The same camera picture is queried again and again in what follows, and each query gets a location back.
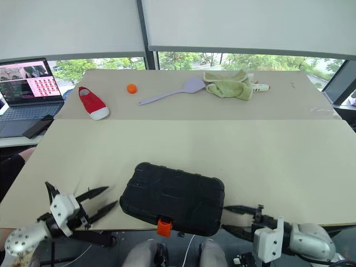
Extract grey rounded robot left leg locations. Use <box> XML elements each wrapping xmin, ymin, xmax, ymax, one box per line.
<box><xmin>121</xmin><ymin>239</ymin><xmax>168</xmax><ymax>267</ymax></box>

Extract seated person in black shorts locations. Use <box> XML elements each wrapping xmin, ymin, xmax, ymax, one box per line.
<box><xmin>0</xmin><ymin>146</ymin><xmax>37</xmax><ymax>205</ymax></box>

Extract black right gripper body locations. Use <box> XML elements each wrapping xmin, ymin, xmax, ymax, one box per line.
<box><xmin>250</xmin><ymin>204</ymin><xmax>280</xmax><ymax>232</ymax></box>

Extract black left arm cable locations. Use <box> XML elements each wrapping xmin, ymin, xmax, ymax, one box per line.
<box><xmin>44</xmin><ymin>181</ymin><xmax>61</xmax><ymax>206</ymax></box>

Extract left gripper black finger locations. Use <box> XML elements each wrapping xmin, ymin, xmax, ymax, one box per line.
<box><xmin>84</xmin><ymin>200</ymin><xmax>119</xmax><ymax>226</ymax></box>
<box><xmin>75</xmin><ymin>186</ymin><xmax>110</xmax><ymax>203</ymax></box>

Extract grey rounded robot leg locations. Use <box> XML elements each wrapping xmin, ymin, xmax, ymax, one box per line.
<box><xmin>198</xmin><ymin>239</ymin><xmax>229</xmax><ymax>267</ymax></box>
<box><xmin>121</xmin><ymin>239</ymin><xmax>168</xmax><ymax>267</ymax></box>

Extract white orange plastic gadget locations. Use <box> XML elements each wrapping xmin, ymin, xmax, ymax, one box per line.
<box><xmin>251</xmin><ymin>80</ymin><xmax>271</xmax><ymax>93</ymax></box>

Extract light green towel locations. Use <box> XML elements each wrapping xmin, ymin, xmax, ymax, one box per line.
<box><xmin>202</xmin><ymin>69</ymin><xmax>255</xmax><ymax>102</ymax></box>

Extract dark window frame post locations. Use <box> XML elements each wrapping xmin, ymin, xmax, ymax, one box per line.
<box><xmin>135</xmin><ymin>0</ymin><xmax>160</xmax><ymax>71</ymax></box>

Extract lilac silicone spatula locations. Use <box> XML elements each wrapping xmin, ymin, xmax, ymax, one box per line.
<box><xmin>137</xmin><ymin>77</ymin><xmax>207</xmax><ymax>106</ymax></box>

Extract black table leg bar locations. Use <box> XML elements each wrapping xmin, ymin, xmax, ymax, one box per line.
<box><xmin>68</xmin><ymin>226</ymin><xmax>117</xmax><ymax>248</ymax></box>

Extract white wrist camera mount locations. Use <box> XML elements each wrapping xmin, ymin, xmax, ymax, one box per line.
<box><xmin>50</xmin><ymin>192</ymin><xmax>82</xmax><ymax>238</ymax></box>
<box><xmin>253</xmin><ymin>216</ymin><xmax>285</xmax><ymax>264</ymax></box>

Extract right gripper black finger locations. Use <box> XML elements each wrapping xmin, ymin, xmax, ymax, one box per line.
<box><xmin>223</xmin><ymin>205</ymin><xmax>259</xmax><ymax>217</ymax></box>
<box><xmin>222</xmin><ymin>224</ymin><xmax>256</xmax><ymax>246</ymax></box>

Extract black device with white plug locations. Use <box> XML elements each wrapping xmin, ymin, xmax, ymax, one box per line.
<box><xmin>233</xmin><ymin>251</ymin><xmax>257</xmax><ymax>267</ymax></box>

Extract black tool case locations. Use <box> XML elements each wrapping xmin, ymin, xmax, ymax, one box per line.
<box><xmin>119</xmin><ymin>162</ymin><xmax>226</xmax><ymax>238</ymax></box>

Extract thin white cable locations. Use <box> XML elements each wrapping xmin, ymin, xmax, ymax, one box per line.
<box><xmin>177</xmin><ymin>233</ymin><xmax>196</xmax><ymax>267</ymax></box>

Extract open grey laptop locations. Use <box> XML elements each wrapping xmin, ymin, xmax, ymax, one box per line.
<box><xmin>0</xmin><ymin>57</ymin><xmax>66</xmax><ymax>139</ymax></box>

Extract black smartphone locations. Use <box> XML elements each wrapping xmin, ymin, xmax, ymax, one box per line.
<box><xmin>22</xmin><ymin>114</ymin><xmax>55</xmax><ymax>140</ymax></box>

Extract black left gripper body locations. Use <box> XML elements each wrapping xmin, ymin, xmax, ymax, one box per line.
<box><xmin>67</xmin><ymin>201</ymin><xmax>93</xmax><ymax>231</ymax></box>

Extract narrow white roller blind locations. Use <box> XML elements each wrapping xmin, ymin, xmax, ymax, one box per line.
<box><xmin>0</xmin><ymin>0</ymin><xmax>146</xmax><ymax>61</ymax></box>

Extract grey rounded robot right leg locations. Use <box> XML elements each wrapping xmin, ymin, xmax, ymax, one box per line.
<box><xmin>198</xmin><ymin>239</ymin><xmax>229</xmax><ymax>267</ymax></box>

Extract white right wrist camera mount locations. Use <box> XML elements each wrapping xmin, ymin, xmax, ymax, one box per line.
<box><xmin>253</xmin><ymin>216</ymin><xmax>285</xmax><ymax>264</ymax></box>

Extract red canvas shoe white toe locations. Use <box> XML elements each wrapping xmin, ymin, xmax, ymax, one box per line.
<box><xmin>78</xmin><ymin>86</ymin><xmax>110</xmax><ymax>121</ymax></box>

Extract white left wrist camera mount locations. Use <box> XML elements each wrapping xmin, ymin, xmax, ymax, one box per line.
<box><xmin>50</xmin><ymin>192</ymin><xmax>82</xmax><ymax>238</ymax></box>

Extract wide white roller blind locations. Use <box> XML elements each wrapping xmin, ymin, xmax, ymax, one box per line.
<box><xmin>141</xmin><ymin>0</ymin><xmax>356</xmax><ymax>61</ymax></box>

